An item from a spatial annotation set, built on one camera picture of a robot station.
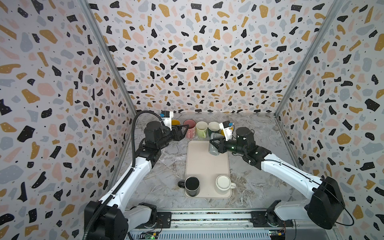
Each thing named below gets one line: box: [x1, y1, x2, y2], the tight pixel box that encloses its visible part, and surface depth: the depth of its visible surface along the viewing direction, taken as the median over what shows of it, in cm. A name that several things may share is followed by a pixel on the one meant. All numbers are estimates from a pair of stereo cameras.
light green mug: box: [196, 121, 208, 139], surface depth 103 cm
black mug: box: [177, 175, 200, 197], surface depth 79 cm
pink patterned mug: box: [183, 119, 197, 140], surface depth 102 cm
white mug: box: [215, 174, 237, 191], surface depth 80 cm
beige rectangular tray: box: [183, 140, 232, 199], surface depth 92 cm
